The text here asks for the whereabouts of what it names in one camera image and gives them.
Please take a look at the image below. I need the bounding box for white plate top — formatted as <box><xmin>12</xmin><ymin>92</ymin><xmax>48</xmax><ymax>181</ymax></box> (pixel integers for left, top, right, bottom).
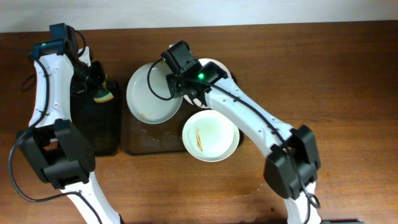
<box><xmin>183</xmin><ymin>58</ymin><xmax>232</xmax><ymax>109</ymax></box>

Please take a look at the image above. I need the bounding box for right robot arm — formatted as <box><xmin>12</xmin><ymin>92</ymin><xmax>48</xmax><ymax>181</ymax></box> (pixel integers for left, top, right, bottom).
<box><xmin>161</xmin><ymin>40</ymin><xmax>322</xmax><ymax>223</ymax></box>

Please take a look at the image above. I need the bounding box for green yellow sponge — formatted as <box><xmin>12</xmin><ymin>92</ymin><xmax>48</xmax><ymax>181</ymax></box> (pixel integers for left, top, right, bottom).
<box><xmin>93</xmin><ymin>82</ymin><xmax>114</xmax><ymax>103</ymax></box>

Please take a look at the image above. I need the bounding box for white plate bottom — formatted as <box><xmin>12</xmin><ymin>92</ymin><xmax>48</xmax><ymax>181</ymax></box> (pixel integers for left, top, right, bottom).
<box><xmin>182</xmin><ymin>110</ymin><xmax>241</xmax><ymax>162</ymax></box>

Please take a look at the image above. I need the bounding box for white plate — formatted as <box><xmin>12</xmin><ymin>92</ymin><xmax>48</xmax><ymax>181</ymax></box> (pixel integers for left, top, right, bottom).
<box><xmin>182</xmin><ymin>110</ymin><xmax>241</xmax><ymax>162</ymax></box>
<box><xmin>183</xmin><ymin>58</ymin><xmax>232</xmax><ymax>109</ymax></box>
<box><xmin>126</xmin><ymin>62</ymin><xmax>183</xmax><ymax>124</ymax></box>

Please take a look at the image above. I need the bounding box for black small tray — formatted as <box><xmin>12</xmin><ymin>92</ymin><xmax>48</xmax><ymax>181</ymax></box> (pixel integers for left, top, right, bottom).
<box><xmin>70</xmin><ymin>81</ymin><xmax>123</xmax><ymax>157</ymax></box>

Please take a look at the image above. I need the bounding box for brown serving tray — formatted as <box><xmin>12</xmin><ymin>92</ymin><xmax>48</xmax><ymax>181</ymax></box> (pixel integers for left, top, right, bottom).
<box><xmin>121</xmin><ymin>93</ymin><xmax>204</xmax><ymax>156</ymax></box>

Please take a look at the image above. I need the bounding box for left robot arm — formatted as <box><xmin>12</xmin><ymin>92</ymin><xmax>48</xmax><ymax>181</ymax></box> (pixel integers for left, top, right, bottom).
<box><xmin>8</xmin><ymin>23</ymin><xmax>123</xmax><ymax>223</ymax></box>

